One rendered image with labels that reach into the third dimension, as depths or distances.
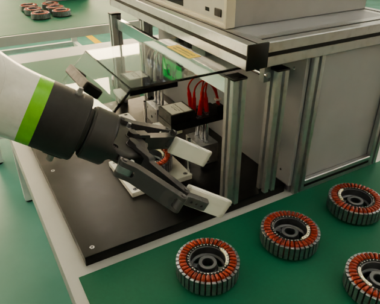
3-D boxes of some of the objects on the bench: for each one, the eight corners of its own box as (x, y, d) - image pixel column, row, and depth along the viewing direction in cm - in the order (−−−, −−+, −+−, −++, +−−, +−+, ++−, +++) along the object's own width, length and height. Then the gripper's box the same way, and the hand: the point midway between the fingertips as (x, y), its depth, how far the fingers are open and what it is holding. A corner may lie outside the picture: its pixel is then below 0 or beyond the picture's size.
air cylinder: (157, 127, 118) (156, 110, 115) (146, 117, 124) (145, 101, 121) (172, 123, 120) (172, 106, 118) (161, 114, 126) (161, 97, 123)
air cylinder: (199, 166, 100) (200, 146, 97) (185, 152, 106) (185, 134, 103) (217, 160, 102) (218, 141, 99) (202, 148, 108) (202, 129, 105)
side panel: (293, 195, 94) (315, 57, 77) (285, 188, 96) (304, 53, 80) (375, 163, 105) (409, 38, 89) (365, 157, 108) (397, 35, 91)
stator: (180, 301, 68) (180, 286, 66) (172, 253, 77) (172, 239, 75) (246, 293, 69) (247, 277, 67) (230, 247, 79) (231, 232, 77)
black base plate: (86, 266, 75) (84, 257, 73) (22, 128, 123) (20, 121, 121) (283, 191, 95) (285, 183, 93) (161, 98, 143) (161, 91, 141)
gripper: (79, 113, 67) (191, 159, 75) (63, 207, 46) (221, 256, 54) (98, 75, 64) (212, 126, 72) (89, 154, 43) (252, 215, 51)
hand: (210, 179), depth 63 cm, fingers open, 13 cm apart
